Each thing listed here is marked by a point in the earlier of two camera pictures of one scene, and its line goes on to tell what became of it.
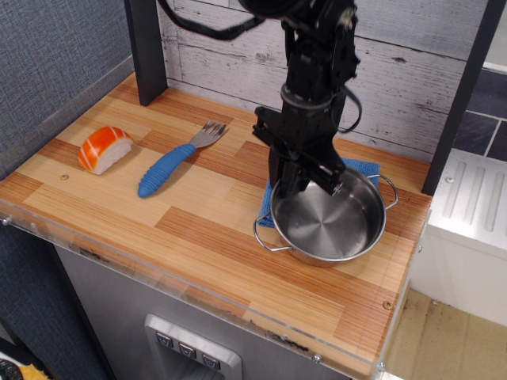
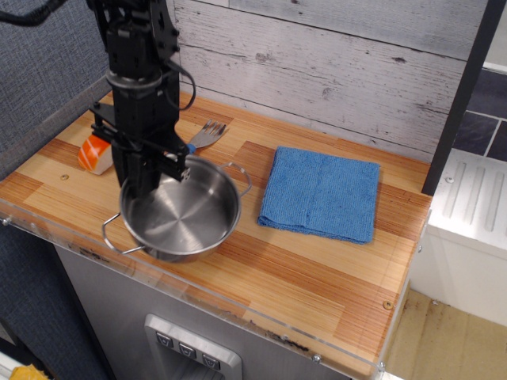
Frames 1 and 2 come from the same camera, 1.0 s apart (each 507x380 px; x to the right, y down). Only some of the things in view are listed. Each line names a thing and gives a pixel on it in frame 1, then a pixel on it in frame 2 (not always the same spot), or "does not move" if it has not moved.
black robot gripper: (305, 131) -> (143, 128)
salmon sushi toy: (104, 149) does not move
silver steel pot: (323, 229) -> (183, 219)
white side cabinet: (462, 259) does not move
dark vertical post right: (467, 81) does not move
